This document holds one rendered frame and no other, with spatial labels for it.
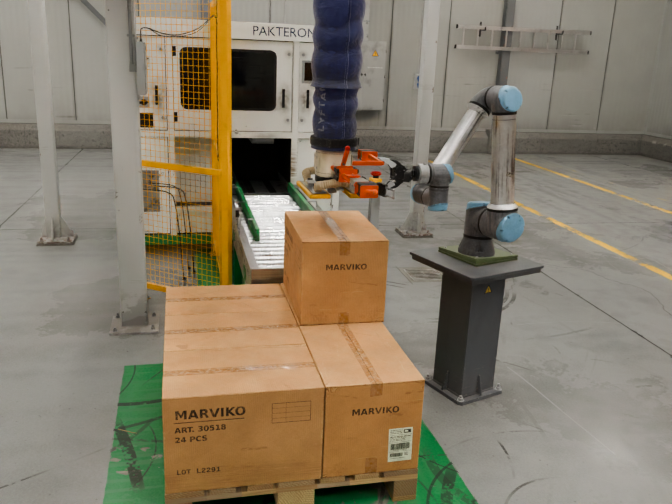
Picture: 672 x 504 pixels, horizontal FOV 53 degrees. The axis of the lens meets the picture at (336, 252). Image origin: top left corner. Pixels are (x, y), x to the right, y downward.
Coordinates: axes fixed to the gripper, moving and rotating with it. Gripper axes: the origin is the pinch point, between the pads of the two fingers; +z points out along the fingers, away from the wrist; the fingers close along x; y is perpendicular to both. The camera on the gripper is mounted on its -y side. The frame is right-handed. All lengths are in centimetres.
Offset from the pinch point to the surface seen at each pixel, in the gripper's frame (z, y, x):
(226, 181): 53, 139, -29
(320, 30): 23, 22, 60
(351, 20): 10, 17, 65
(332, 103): 16.9, 18.0, 29.2
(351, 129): 7.3, 18.5, 17.7
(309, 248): 30.1, -2.9, -32.6
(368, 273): 2.3, -4.1, -45.1
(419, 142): -153, 341, -29
